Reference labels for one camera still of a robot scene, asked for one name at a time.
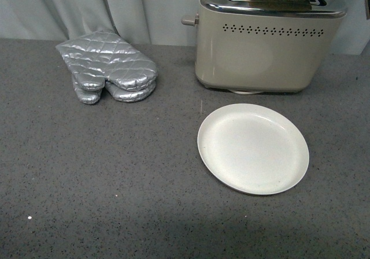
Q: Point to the cream two-slot toaster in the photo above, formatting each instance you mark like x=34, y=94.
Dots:
x=258, y=47

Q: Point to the white round plate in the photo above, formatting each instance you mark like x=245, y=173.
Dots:
x=253, y=149

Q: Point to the silver quilted oven mitt top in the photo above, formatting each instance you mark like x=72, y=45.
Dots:
x=103, y=56

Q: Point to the silver quilted oven mitt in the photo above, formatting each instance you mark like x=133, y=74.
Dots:
x=92, y=97
x=103, y=56

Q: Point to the silver quilted oven mitt bottom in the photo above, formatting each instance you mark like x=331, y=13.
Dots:
x=92, y=97

